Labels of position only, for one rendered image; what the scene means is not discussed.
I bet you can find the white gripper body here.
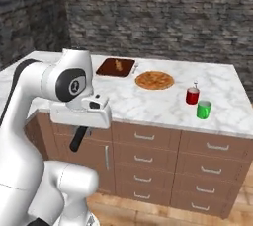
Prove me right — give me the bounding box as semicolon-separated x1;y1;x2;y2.
49;103;114;130

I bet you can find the brown wooden drawer front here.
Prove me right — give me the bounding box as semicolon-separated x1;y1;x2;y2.
112;142;181;174
170;192;234;220
114;181;175;207
51;120;114;143
175;153;250;184
113;163;178;192
179;129;253;164
172;174;242;203
111;121;182;152

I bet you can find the round pizza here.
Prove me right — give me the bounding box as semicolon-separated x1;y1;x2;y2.
134;70;175;91

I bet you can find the brown wooden island side panel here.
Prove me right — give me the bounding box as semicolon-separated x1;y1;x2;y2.
24;111;51;163

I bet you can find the brown wooden cupboard door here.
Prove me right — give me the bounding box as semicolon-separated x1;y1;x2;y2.
53;133;116;195

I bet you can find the dark brown tray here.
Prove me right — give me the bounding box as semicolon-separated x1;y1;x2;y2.
95;57;136;79

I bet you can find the tan bread piece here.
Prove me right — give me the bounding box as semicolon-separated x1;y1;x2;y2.
115;59;124;73

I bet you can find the red jar with silver top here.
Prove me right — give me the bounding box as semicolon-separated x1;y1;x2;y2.
185;80;201;106

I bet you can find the green mug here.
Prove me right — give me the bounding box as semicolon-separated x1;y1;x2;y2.
196;100;212;120

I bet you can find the silver cupboard door handle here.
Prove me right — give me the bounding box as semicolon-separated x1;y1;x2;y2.
104;144;111;172

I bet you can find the silver drawer handle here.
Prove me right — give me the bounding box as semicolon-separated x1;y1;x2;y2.
132;174;153;184
200;165;223;176
190;201;211;212
195;185;216;194
132;191;152;200
133;154;154;164
206;141;230;152
133;131;156;142

